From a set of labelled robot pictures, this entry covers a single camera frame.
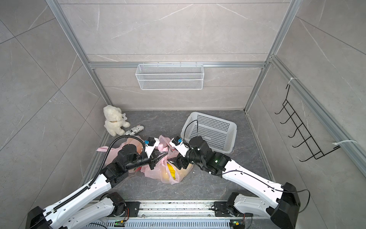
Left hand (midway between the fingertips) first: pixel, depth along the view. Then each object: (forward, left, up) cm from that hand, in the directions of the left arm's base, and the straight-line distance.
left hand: (167, 151), depth 70 cm
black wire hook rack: (-9, -64, +9) cm, 65 cm away
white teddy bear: (+30, +40, -13) cm, 51 cm away
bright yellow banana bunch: (-7, -2, -8) cm, 11 cm away
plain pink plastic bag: (-8, +1, -7) cm, 10 cm away
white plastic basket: (+25, -35, -23) cm, 49 cm away
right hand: (-1, -3, -1) cm, 4 cm away
